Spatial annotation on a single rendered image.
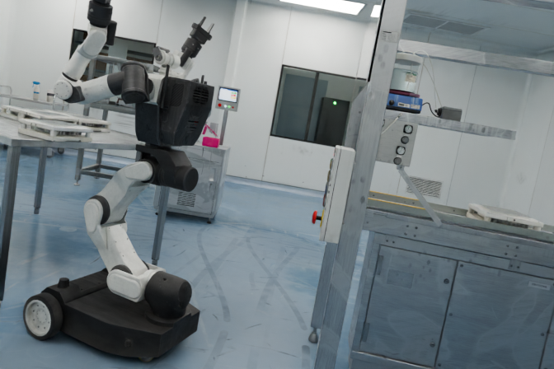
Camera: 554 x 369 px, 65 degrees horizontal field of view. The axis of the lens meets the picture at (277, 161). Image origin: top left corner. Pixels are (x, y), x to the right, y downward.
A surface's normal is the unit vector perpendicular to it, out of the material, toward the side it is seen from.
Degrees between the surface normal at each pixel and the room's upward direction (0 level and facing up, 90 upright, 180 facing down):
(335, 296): 90
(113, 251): 90
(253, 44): 90
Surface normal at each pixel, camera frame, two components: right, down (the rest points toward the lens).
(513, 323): -0.13, 0.07
